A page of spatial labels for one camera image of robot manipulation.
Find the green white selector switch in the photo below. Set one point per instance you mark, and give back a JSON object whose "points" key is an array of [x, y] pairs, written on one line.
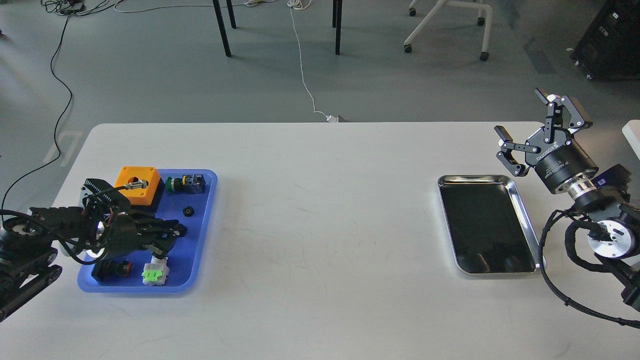
{"points": [[155, 272]]}

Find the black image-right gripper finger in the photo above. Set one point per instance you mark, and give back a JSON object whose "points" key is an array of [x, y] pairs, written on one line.
{"points": [[564, 114], [507, 145]]}

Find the white rolling chair base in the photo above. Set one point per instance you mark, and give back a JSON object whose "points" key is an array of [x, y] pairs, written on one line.
{"points": [[484, 20]]}

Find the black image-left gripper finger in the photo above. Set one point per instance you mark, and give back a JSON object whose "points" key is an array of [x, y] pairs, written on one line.
{"points": [[167, 227], [160, 244]]}

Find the silver metal tray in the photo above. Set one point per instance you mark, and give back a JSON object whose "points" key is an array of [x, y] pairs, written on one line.
{"points": [[489, 229]]}

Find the blue plastic tray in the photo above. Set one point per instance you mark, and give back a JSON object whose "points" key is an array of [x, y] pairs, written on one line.
{"points": [[183, 259]]}

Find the black equipment case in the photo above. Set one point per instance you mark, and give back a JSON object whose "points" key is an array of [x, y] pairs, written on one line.
{"points": [[609, 50]]}

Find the black cylindrical gripper body image-left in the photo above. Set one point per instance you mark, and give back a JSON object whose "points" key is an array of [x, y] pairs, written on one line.
{"points": [[127, 233]]}

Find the black red connector switch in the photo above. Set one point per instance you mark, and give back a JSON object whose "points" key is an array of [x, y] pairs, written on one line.
{"points": [[104, 269]]}

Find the green yellow push button switch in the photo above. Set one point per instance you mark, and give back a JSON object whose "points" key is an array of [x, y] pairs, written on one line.
{"points": [[193, 183]]}

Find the black cylindrical gripper body image-right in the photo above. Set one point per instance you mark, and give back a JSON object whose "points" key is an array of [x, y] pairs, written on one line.
{"points": [[559, 160]]}

